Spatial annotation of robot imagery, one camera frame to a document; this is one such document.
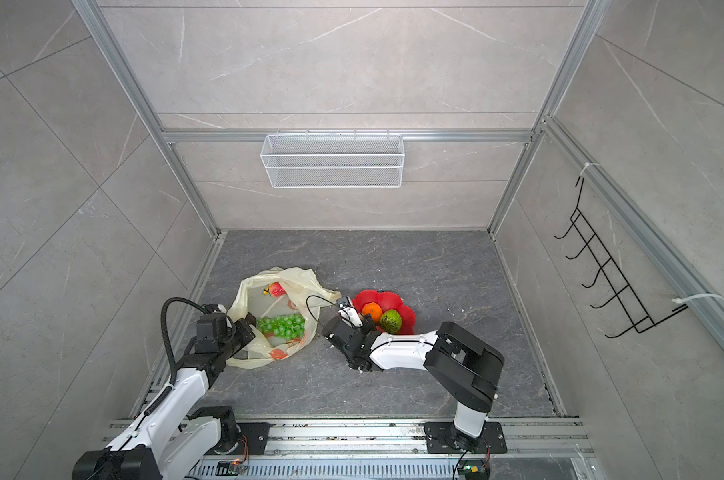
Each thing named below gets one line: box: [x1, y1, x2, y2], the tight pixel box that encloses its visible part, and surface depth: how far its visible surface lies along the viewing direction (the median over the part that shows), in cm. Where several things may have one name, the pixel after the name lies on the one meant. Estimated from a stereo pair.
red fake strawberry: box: [263, 282, 286, 297], surface depth 100 cm
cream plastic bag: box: [226, 267, 341, 369], surface depth 90 cm
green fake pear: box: [379, 309, 402, 335], surface depth 90 cm
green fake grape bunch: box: [257, 314, 307, 341], surface depth 92 cm
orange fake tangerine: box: [362, 302, 383, 322], surface depth 95 cm
